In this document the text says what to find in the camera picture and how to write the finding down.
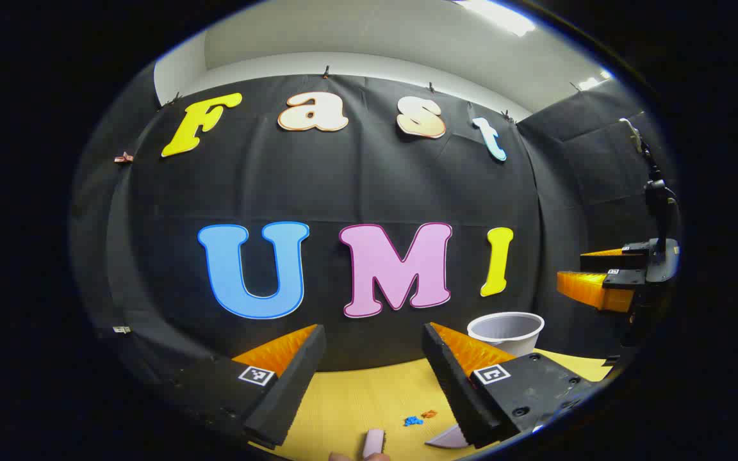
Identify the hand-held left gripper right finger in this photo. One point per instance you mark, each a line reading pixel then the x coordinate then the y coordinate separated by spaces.
pixel 455 390

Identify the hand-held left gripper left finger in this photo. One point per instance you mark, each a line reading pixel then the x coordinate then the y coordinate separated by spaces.
pixel 292 390

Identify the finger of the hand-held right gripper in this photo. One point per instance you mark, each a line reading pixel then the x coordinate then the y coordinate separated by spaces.
pixel 622 280
pixel 625 261

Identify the lilac plastic dustpan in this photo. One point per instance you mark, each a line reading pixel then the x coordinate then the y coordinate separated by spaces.
pixel 449 438

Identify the blue paper scrap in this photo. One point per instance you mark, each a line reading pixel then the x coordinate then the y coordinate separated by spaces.
pixel 413 420

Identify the white ribbed garbage bin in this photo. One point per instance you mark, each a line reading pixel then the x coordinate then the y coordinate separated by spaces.
pixel 503 326

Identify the small lilac broom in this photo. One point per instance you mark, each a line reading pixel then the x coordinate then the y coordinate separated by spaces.
pixel 374 442

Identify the yellow wooden desktop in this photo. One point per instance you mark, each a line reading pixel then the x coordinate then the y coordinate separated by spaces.
pixel 356 397

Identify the ceiling light panel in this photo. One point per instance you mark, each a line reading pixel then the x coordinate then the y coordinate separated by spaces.
pixel 590 82
pixel 497 16

